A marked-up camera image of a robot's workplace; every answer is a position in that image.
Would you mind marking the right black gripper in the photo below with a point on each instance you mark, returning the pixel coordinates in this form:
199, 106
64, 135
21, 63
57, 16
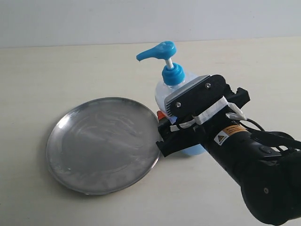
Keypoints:
188, 134

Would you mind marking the blue pump soap bottle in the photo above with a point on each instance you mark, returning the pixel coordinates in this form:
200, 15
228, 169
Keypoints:
173, 76

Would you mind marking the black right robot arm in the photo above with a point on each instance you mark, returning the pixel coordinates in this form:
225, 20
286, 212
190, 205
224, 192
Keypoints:
265, 164

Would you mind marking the round steel plate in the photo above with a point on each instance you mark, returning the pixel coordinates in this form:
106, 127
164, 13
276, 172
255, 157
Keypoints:
103, 146

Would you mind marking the black camera box with heatsink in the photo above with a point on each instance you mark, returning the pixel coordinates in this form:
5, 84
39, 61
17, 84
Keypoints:
195, 96

